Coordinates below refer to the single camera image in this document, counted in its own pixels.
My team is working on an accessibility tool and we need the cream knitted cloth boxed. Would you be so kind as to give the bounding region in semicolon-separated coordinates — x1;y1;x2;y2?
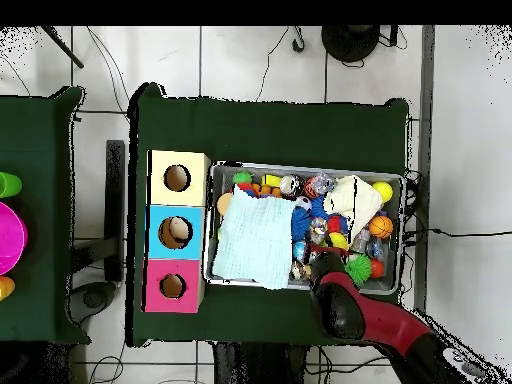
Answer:
322;174;384;245

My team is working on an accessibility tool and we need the wooden three-hole sorting box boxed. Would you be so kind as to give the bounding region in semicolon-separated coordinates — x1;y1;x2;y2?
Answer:
141;149;212;314

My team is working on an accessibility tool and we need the large green spiky ball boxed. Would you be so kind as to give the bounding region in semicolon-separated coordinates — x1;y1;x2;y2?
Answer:
344;253;373;286

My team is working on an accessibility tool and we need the orange basketball toy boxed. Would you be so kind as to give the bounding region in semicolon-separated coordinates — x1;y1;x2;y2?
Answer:
367;214;394;240

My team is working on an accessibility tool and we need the mint knitted cloth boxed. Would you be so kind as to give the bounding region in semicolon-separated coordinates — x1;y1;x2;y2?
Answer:
211;185;299;290

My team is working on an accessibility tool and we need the yellow plastic ball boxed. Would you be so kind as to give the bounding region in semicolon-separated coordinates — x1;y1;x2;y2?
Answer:
371;180;394;204

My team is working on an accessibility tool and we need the dark green tablecloth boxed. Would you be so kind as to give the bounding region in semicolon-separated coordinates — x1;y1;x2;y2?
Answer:
125;81;411;348
0;85;91;347

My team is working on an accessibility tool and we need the black round stand base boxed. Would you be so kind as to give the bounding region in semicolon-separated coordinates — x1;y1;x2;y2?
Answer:
320;25;381;64

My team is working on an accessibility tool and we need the black stand bar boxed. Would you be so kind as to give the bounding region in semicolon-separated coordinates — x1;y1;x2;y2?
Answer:
104;139;126;283

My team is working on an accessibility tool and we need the grey round base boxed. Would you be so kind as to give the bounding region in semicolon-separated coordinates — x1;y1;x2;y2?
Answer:
66;280;118;326

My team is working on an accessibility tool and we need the pink plastic bowl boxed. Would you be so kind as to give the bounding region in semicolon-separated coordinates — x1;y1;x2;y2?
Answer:
0;200;29;276

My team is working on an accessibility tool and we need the orange plastic toy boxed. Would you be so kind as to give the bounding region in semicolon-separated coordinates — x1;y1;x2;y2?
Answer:
0;275;16;302

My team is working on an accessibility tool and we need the green plastic cup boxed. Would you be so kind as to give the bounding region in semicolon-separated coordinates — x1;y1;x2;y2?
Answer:
0;170;24;200

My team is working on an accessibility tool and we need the black rod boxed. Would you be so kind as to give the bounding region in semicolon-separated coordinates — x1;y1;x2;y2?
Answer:
40;25;85;70

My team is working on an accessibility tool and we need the wire mesh bin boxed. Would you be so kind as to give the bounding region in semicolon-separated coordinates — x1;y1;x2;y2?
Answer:
203;160;406;296

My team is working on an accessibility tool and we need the black cable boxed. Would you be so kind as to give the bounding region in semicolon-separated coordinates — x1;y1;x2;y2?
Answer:
403;226;512;239

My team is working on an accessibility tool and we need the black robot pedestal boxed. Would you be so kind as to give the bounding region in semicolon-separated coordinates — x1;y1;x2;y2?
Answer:
211;341;321;384

